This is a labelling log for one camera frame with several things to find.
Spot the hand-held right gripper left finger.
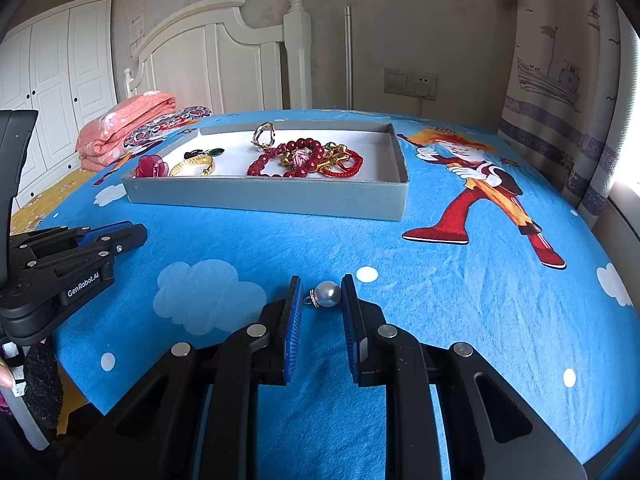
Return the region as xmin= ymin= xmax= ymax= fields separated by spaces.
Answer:
xmin=62 ymin=275 xmax=305 ymax=480

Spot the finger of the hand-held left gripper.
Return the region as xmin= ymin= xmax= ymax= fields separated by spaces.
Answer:
xmin=27 ymin=223 xmax=149 ymax=281
xmin=10 ymin=221 xmax=132 ymax=261

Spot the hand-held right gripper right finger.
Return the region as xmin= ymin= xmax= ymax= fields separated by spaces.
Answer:
xmin=340 ymin=274 xmax=588 ymax=480

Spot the pearl ring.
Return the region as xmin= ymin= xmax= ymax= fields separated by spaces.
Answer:
xmin=303 ymin=281 xmax=342 ymax=309

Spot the gold link bracelet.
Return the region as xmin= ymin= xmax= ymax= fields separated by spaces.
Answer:
xmin=169 ymin=156 xmax=216 ymax=178

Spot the grey cardboard tray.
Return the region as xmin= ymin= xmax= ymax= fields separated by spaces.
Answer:
xmin=121 ymin=121 xmax=411 ymax=222

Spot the red bead bracelet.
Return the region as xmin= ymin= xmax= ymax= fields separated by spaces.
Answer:
xmin=246 ymin=137 xmax=326 ymax=179

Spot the dark enamel gold ornament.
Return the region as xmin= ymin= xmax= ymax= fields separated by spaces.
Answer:
xmin=251 ymin=122 xmax=277 ymax=154

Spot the yellow bed sheet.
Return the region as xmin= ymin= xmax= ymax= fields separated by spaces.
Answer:
xmin=10 ymin=167 xmax=96 ymax=234

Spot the red flower pendant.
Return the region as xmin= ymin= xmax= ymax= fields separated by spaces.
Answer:
xmin=134 ymin=155 xmax=170 ymax=179

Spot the white wardrobe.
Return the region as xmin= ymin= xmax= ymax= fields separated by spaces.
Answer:
xmin=0 ymin=0 xmax=119 ymax=211

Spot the pink folded quilt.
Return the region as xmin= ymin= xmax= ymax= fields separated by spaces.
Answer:
xmin=75 ymin=91 xmax=178 ymax=173

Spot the patterned pillow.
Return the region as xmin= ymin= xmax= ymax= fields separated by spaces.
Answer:
xmin=124 ymin=106 xmax=213 ymax=149

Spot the blue cartoon printed cloth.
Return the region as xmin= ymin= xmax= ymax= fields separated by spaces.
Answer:
xmin=35 ymin=109 xmax=640 ymax=480

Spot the black fuzzy cloth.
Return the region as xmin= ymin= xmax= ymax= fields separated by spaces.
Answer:
xmin=24 ymin=341 xmax=64 ymax=432

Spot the white bed headboard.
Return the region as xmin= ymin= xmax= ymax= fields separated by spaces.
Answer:
xmin=123 ymin=0 xmax=313 ymax=111

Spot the metal pole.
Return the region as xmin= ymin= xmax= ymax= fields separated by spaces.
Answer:
xmin=343 ymin=6 xmax=354 ymax=110

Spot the ship printed curtain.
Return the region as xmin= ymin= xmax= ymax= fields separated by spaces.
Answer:
xmin=497 ymin=0 xmax=627 ymax=227

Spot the bright window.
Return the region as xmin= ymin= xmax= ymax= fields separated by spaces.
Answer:
xmin=607 ymin=10 xmax=640 ymax=211

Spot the red cord bracelet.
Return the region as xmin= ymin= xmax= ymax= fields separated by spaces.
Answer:
xmin=320 ymin=149 xmax=365 ymax=180

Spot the paper notice on wall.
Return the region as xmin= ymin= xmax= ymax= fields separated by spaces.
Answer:
xmin=129 ymin=10 xmax=147 ymax=59

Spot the wall switch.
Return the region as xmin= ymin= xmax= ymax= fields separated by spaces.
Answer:
xmin=384 ymin=67 xmax=411 ymax=95

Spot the wall socket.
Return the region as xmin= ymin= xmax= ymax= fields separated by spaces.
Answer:
xmin=409 ymin=71 xmax=439 ymax=100

